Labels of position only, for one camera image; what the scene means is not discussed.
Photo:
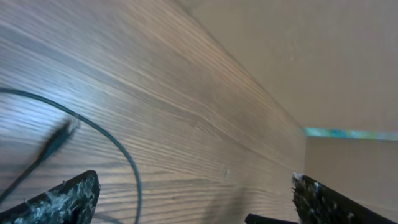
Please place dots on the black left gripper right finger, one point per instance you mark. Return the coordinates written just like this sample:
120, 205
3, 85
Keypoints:
318, 204

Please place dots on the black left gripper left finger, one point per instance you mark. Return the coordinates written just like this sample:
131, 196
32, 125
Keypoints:
72, 202

